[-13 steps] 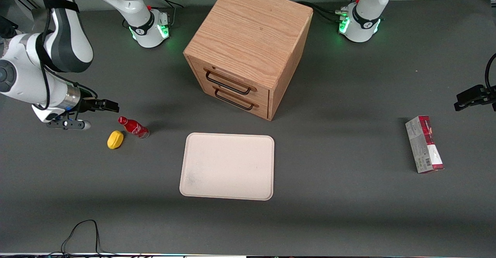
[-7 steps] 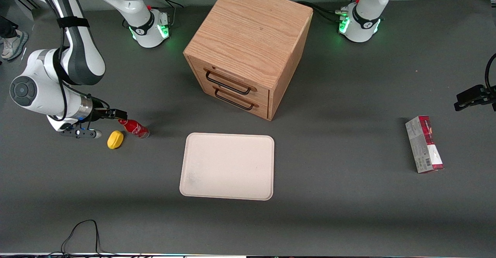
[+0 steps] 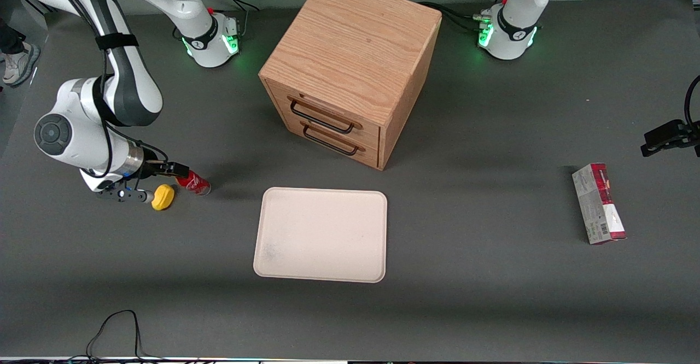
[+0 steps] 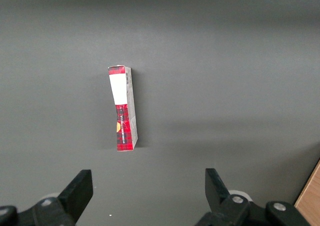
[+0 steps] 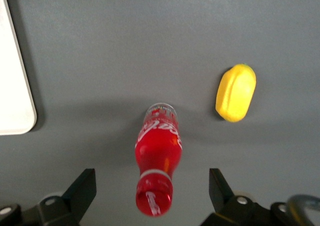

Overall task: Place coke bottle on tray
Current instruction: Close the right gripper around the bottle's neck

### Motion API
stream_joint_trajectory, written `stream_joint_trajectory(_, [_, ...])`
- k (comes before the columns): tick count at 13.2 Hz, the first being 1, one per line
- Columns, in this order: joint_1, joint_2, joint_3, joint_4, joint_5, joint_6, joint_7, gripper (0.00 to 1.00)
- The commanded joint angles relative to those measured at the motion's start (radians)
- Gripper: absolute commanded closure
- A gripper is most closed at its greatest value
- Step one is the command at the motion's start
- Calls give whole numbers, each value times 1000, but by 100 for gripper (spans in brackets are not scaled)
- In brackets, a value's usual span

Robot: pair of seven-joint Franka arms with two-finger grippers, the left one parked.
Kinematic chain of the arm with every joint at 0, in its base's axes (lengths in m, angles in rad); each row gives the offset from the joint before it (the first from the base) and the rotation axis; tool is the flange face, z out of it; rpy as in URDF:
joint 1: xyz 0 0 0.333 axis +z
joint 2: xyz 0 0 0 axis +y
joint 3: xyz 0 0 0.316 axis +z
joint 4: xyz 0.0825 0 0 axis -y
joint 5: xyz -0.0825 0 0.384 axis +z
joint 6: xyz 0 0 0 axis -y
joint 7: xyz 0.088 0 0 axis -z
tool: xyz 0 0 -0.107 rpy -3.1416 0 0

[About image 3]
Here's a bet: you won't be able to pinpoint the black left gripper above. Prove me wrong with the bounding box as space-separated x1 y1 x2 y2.
640 120 700 158

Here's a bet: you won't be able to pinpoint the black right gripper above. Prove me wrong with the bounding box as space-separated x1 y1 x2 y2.
141 158 191 181

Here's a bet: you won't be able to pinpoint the red coke bottle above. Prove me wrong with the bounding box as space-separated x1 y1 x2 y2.
175 169 212 197

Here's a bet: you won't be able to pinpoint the beige rectangular tray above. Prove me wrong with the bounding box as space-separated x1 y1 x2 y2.
253 187 388 284

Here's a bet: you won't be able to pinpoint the yellow lemon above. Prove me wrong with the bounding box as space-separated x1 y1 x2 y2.
151 184 177 212

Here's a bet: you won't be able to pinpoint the grey and red carton box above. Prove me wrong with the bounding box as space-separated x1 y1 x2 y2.
571 162 628 245

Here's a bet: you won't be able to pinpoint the wooden drawer front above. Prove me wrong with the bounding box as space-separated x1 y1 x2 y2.
284 117 381 169
267 80 382 147

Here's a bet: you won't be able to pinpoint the grey sneaker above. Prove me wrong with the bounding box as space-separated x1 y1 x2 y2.
0 42 42 87

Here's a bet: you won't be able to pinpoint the wooden drawer cabinet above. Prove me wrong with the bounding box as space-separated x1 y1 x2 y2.
258 0 443 172

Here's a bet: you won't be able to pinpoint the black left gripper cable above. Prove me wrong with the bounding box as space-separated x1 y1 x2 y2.
683 74 700 131

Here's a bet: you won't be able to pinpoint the black metal drawer handle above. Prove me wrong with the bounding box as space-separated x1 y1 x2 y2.
288 96 364 136
301 122 366 157

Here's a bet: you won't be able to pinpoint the thin black table cable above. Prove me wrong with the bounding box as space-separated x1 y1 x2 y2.
55 309 165 362

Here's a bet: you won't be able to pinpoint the black right base cables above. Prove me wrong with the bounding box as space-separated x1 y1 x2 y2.
205 0 261 40

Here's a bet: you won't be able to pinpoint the black base cables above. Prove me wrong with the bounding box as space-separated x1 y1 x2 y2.
418 0 512 33
205 0 261 40

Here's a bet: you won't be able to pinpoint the black left base cables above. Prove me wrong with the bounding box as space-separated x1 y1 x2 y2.
418 0 512 33

